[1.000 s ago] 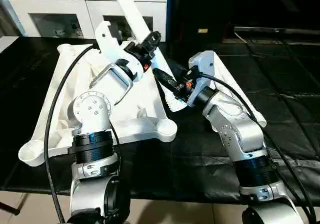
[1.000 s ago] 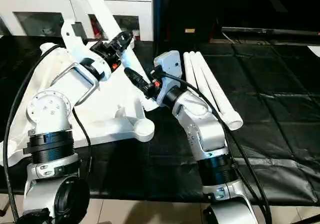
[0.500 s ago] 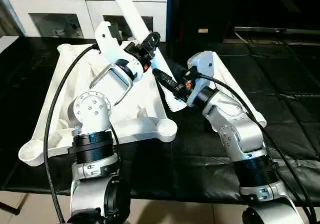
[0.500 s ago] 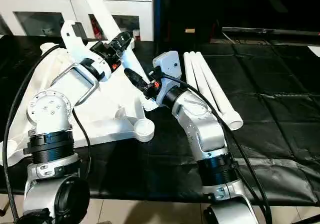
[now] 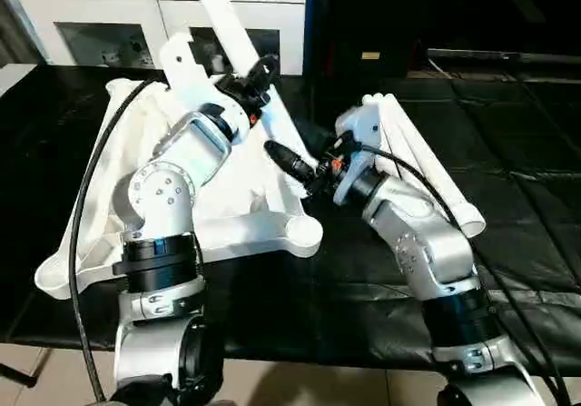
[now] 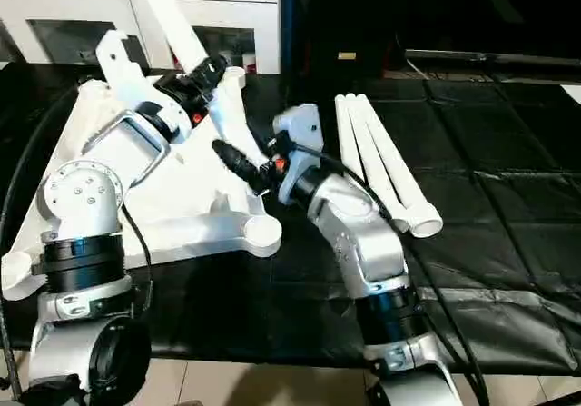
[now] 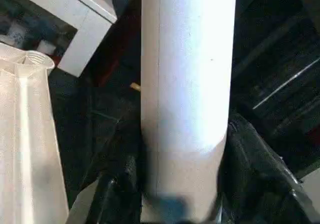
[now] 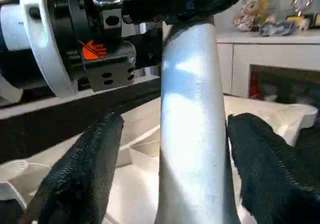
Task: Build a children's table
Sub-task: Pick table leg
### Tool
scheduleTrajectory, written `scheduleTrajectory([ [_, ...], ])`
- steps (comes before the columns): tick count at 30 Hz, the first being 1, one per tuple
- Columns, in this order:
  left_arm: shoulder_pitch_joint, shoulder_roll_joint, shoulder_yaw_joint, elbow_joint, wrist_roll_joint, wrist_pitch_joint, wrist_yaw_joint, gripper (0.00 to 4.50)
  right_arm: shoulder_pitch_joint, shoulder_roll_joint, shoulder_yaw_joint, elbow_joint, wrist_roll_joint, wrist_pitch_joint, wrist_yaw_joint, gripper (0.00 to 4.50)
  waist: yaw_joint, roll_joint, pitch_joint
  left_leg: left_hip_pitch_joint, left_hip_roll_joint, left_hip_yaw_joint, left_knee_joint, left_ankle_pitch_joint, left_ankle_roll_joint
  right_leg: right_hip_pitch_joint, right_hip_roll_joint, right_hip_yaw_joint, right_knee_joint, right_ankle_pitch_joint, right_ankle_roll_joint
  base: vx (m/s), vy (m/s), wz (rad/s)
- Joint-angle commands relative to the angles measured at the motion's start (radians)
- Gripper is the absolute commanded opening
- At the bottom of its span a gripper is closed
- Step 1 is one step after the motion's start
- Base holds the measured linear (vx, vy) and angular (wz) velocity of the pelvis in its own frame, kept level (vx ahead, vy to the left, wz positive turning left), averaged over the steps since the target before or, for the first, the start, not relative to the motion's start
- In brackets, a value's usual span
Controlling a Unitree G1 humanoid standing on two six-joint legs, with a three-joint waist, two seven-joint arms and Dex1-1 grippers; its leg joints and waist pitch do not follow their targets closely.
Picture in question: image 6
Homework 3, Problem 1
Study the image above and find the white plastic table leg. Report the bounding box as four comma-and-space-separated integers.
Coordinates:
130, 0, 220, 76
345, 94, 429, 236
355, 94, 445, 239
335, 95, 411, 235

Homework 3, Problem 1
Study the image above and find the black metal rail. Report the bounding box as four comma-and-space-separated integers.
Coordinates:
404, 48, 581, 71

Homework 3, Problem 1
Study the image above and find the black work mat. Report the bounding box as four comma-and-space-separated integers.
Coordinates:
0, 61, 581, 378

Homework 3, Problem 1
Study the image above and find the white glass-door cabinet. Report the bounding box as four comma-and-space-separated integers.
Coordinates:
0, 0, 283, 76

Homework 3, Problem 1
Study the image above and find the white plastic table top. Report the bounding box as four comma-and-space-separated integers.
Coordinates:
0, 64, 283, 303

